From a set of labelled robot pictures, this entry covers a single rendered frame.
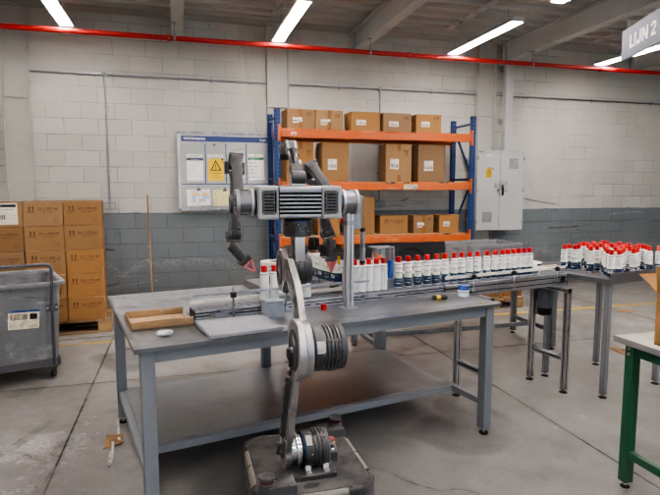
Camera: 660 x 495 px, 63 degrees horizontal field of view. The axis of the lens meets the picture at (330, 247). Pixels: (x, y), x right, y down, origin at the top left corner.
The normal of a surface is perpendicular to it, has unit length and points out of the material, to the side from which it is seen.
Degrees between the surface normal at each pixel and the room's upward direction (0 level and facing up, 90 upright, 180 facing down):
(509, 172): 90
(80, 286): 90
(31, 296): 93
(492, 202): 90
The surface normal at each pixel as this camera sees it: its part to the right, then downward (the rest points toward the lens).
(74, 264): 0.37, 0.10
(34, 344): 0.57, 0.14
